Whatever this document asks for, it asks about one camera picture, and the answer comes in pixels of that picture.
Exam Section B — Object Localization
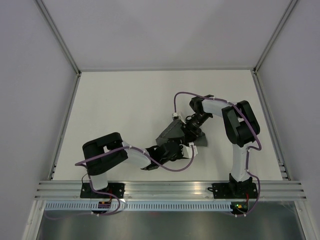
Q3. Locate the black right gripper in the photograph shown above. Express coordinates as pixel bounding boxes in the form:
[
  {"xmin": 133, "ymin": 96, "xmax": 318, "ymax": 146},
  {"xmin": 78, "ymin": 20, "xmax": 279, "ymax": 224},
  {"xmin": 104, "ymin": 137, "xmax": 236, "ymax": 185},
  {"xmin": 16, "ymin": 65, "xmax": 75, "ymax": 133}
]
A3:
[{"xmin": 180, "ymin": 112, "xmax": 212, "ymax": 147}]

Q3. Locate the grey cloth napkin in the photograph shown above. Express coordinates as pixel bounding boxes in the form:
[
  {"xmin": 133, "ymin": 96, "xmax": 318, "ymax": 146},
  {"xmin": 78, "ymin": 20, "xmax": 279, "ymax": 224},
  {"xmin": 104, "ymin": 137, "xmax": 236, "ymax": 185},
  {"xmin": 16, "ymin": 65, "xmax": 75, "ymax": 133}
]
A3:
[{"xmin": 155, "ymin": 119, "xmax": 208, "ymax": 147}]

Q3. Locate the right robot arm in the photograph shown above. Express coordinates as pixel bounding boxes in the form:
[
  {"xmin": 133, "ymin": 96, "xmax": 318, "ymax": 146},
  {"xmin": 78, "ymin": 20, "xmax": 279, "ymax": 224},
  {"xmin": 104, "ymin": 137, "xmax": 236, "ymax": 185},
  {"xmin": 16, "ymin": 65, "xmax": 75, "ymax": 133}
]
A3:
[{"xmin": 181, "ymin": 95, "xmax": 262, "ymax": 199}]

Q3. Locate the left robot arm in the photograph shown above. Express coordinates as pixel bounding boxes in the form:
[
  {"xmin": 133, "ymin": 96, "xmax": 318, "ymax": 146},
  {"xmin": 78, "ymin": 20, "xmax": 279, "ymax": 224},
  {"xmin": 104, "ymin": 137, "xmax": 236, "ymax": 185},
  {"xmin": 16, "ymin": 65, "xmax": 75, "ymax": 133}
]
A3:
[{"xmin": 82, "ymin": 132, "xmax": 185, "ymax": 198}]

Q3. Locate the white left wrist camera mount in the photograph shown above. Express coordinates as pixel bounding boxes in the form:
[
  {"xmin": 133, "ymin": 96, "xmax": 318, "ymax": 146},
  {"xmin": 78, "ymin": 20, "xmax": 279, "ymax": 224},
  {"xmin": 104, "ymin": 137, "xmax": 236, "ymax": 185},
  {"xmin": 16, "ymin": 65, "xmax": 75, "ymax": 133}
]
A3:
[{"xmin": 180, "ymin": 142, "xmax": 198, "ymax": 159}]

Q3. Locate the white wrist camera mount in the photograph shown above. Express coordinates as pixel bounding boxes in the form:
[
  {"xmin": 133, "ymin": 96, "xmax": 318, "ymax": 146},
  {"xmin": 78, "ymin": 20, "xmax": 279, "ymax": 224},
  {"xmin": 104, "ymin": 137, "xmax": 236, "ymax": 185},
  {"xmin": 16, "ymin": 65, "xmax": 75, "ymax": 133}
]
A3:
[
  {"xmin": 180, "ymin": 142, "xmax": 198, "ymax": 159},
  {"xmin": 172, "ymin": 112, "xmax": 186, "ymax": 124}
]

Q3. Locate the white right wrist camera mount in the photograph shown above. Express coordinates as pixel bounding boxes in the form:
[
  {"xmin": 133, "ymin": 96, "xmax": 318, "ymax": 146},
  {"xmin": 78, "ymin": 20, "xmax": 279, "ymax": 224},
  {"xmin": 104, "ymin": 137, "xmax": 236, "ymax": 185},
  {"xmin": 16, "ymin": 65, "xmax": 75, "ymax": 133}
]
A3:
[{"xmin": 172, "ymin": 112, "xmax": 186, "ymax": 124}]

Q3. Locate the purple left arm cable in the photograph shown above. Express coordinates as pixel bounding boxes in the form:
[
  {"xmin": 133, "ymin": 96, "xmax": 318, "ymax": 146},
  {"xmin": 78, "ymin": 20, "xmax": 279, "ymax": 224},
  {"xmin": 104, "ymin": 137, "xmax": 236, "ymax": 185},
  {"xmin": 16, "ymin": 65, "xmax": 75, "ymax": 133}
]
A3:
[{"xmin": 44, "ymin": 143, "xmax": 195, "ymax": 221}]

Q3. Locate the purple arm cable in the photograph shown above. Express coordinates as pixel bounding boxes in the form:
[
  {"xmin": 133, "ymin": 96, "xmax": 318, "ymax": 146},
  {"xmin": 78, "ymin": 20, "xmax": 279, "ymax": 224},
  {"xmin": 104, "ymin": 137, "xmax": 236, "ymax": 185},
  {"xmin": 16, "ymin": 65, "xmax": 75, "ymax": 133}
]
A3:
[
  {"xmin": 173, "ymin": 91, "xmax": 263, "ymax": 218},
  {"xmin": 44, "ymin": 143, "xmax": 195, "ymax": 221}
]

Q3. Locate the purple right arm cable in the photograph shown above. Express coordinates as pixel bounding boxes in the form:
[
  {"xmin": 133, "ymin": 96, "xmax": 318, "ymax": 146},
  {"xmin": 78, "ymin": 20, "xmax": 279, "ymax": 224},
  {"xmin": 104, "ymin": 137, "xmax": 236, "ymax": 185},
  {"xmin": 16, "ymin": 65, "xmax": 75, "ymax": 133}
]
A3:
[{"xmin": 173, "ymin": 91, "xmax": 263, "ymax": 218}]

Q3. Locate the white slotted cable duct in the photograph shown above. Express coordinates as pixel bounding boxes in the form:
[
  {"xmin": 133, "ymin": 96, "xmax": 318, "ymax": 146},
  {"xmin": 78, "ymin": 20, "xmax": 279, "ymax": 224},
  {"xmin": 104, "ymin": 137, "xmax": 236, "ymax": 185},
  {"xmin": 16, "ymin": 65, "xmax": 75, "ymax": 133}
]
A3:
[{"xmin": 45, "ymin": 201, "xmax": 232, "ymax": 212}]

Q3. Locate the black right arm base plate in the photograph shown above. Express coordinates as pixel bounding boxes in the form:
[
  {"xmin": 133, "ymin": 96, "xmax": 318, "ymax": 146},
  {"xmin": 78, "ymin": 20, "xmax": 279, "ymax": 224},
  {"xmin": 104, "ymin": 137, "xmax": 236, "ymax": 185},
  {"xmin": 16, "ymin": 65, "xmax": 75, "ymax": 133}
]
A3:
[{"xmin": 211, "ymin": 182, "xmax": 258, "ymax": 199}]

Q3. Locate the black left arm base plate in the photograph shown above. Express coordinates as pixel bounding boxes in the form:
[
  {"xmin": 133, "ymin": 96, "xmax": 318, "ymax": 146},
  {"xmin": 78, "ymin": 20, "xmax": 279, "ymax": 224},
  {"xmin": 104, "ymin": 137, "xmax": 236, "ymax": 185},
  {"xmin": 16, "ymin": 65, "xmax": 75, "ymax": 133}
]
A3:
[{"xmin": 80, "ymin": 182, "xmax": 125, "ymax": 199}]

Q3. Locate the aluminium mounting rail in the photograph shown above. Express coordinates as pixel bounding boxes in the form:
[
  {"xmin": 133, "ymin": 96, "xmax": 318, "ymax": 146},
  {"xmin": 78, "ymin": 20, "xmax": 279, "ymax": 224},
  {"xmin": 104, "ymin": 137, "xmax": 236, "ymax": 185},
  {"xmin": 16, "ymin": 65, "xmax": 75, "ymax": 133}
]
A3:
[{"xmin": 33, "ymin": 180, "xmax": 307, "ymax": 202}]

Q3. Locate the aluminium frame post right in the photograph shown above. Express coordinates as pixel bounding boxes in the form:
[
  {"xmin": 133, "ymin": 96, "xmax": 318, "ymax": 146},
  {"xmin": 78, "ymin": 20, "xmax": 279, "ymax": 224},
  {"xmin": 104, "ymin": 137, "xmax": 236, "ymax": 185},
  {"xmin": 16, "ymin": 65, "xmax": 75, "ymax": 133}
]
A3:
[{"xmin": 252, "ymin": 0, "xmax": 300, "ymax": 75}]

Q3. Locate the aluminium frame post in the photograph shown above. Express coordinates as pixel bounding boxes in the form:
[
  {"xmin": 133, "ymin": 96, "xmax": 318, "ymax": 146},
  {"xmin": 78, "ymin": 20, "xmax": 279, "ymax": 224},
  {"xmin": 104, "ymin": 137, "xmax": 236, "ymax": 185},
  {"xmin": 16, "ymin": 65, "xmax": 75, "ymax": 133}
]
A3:
[
  {"xmin": 34, "ymin": 0, "xmax": 81, "ymax": 76},
  {"xmin": 252, "ymin": 0, "xmax": 300, "ymax": 75}
]

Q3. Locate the aluminium frame post left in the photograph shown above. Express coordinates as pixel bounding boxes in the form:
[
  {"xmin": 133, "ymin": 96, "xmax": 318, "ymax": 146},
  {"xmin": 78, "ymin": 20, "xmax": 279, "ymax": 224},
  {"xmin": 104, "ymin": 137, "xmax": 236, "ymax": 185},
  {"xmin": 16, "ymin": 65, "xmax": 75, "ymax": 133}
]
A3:
[{"xmin": 34, "ymin": 0, "xmax": 81, "ymax": 76}]

